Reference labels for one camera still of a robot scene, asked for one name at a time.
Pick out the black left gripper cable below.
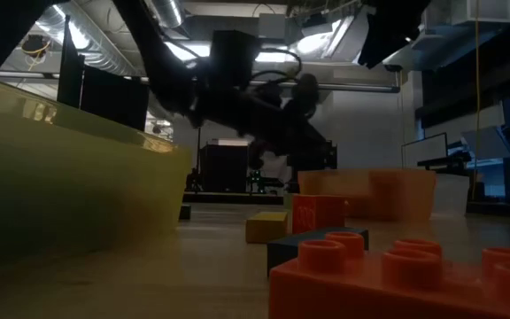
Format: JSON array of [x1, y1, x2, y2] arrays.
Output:
[[250, 47, 303, 85]]

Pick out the orange plastic bin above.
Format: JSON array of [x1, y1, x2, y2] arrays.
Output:
[[297, 167, 437, 222]]

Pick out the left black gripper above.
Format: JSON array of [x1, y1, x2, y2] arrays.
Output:
[[192, 86, 327, 172]]

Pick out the dark desk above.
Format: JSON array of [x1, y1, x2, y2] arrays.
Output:
[[416, 150, 473, 176]]

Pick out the black cabinet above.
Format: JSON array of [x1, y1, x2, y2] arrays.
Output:
[[323, 140, 339, 172]]

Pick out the yellow cable reel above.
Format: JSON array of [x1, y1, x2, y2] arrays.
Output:
[[19, 34, 52, 58]]

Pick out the grey tilted panel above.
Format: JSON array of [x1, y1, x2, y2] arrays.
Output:
[[460, 126, 510, 161]]

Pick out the yellow plastic bin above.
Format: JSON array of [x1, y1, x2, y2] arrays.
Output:
[[0, 73, 193, 267]]

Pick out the orange toy brick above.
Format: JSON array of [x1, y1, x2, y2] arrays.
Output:
[[267, 230, 510, 319]]

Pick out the yellow wooden plank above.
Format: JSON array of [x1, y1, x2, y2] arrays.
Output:
[[244, 211, 290, 245]]

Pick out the salmon wooden plank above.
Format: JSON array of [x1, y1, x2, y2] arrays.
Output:
[[290, 193, 348, 235]]

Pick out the black equipment cart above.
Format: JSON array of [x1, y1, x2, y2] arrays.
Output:
[[198, 137, 250, 194]]

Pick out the silver ventilation duct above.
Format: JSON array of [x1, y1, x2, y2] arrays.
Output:
[[148, 0, 185, 30], [33, 0, 150, 76]]

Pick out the grey horizontal pipe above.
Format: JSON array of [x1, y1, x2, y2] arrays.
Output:
[[0, 70, 402, 94]]

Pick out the white board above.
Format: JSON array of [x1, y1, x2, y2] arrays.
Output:
[[400, 131, 450, 169]]

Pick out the grey ceiling box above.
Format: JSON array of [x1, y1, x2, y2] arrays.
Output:
[[257, 12, 288, 40]]

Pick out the black partition panel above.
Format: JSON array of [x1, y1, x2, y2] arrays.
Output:
[[57, 15, 151, 133]]

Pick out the teal wooden plank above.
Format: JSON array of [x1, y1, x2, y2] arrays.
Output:
[[267, 226, 370, 278]]

